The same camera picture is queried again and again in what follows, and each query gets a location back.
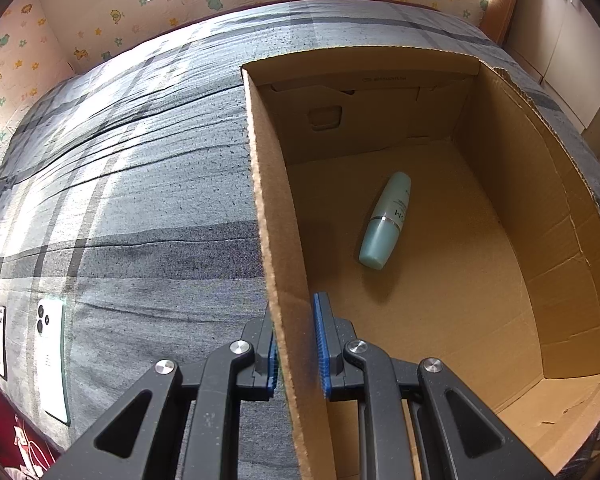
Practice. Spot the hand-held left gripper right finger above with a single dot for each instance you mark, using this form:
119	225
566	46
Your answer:
323	345

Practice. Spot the brown cardboard box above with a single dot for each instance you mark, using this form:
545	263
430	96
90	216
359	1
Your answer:
555	210

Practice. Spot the white cabinet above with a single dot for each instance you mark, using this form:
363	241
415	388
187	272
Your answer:
570	35

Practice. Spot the grey plaid bed sheet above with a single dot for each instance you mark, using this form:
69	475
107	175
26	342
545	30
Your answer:
130	185

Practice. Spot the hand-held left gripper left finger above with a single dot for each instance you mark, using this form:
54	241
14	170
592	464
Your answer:
272	366

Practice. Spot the red patterned cloth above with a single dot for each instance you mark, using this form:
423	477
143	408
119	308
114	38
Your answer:
0	420

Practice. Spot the orange curtain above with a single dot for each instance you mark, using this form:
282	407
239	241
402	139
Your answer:
505	5

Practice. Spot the white phone with stickers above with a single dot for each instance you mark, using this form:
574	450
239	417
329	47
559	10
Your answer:
0	340

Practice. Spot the teal cosmetic bottle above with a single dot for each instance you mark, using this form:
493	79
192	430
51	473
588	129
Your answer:
382	230

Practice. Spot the white smartphone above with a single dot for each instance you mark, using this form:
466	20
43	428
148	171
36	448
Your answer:
52	360

